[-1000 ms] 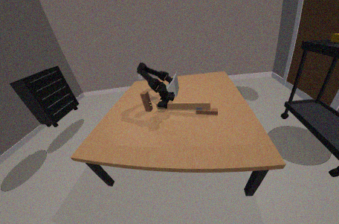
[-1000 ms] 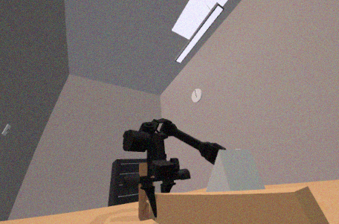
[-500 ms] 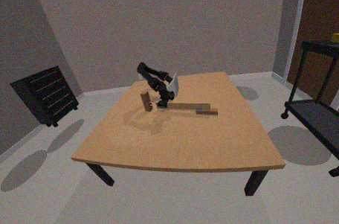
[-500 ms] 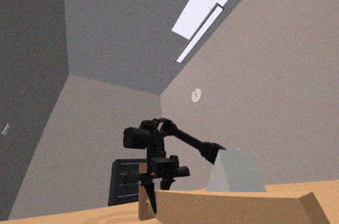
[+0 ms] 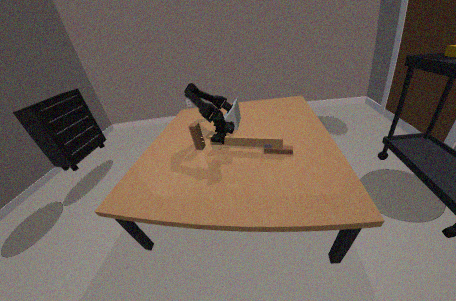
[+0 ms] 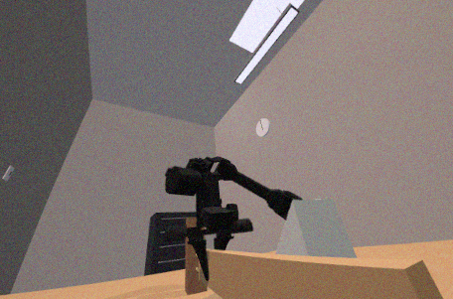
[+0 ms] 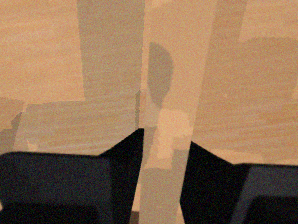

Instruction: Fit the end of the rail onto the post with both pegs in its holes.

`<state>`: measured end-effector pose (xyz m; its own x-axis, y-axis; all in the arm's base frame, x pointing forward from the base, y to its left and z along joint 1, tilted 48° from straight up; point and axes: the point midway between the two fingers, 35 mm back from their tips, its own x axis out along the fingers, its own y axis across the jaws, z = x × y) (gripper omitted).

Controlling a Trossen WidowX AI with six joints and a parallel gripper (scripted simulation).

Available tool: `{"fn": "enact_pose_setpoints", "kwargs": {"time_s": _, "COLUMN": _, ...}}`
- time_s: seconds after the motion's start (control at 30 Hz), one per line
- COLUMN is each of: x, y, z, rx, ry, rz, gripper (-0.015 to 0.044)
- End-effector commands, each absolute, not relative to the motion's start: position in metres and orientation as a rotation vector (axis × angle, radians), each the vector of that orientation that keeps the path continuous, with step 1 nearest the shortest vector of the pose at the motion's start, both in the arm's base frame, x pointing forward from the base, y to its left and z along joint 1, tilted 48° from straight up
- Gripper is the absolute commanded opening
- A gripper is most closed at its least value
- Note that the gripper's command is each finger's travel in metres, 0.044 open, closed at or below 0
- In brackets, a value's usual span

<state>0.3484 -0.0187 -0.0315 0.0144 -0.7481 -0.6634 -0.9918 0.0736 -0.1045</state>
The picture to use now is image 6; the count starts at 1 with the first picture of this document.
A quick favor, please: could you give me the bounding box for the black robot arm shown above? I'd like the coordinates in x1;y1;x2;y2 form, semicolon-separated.
165;156;301;231

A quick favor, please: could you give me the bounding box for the long wooden rail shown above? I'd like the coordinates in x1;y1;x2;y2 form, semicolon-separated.
199;249;443;299

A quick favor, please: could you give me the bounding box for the brown wooden post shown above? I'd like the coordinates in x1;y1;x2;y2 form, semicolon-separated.
185;217;208;295

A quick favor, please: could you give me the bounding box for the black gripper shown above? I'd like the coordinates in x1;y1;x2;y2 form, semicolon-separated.
164;194;253;281

